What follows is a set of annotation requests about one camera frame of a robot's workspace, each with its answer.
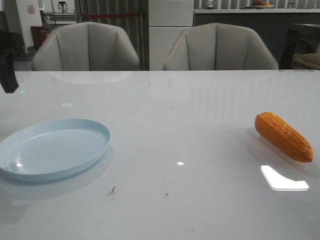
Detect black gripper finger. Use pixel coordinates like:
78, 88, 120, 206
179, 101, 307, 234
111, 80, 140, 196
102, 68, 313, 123
0, 49, 19, 93

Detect light blue plastic plate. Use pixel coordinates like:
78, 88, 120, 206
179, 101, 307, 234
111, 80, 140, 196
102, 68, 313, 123
0, 118, 111, 182

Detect orange toy corn cob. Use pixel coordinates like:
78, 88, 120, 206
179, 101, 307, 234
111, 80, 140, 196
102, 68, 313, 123
254, 112, 314, 163

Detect red trash bin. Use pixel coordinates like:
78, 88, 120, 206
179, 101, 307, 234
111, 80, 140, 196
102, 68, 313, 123
30, 25, 47, 50

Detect grey armchair on left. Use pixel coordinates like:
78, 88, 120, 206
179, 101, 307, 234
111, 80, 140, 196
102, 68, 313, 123
31, 21, 140, 72

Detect grey armchair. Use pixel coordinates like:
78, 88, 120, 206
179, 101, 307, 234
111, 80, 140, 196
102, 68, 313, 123
163, 23, 279, 71
31, 21, 140, 72

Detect red barrier belt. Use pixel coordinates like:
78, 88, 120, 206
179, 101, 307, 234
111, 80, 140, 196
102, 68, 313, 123
83, 12, 141, 19

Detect white cabinet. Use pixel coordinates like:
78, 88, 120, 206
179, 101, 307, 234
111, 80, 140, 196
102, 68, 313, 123
148, 0, 194, 71

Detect grey armchair on right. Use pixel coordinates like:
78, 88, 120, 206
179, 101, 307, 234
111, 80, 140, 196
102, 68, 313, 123
163, 23, 279, 71

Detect fruit bowl on counter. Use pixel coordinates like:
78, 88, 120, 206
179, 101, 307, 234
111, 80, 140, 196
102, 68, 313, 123
251, 0, 274, 9

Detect grey counter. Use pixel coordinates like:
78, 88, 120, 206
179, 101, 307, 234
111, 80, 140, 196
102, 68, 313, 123
193, 9, 320, 64

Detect beige cushion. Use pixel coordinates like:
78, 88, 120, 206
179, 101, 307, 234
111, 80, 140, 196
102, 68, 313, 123
292, 52, 320, 70

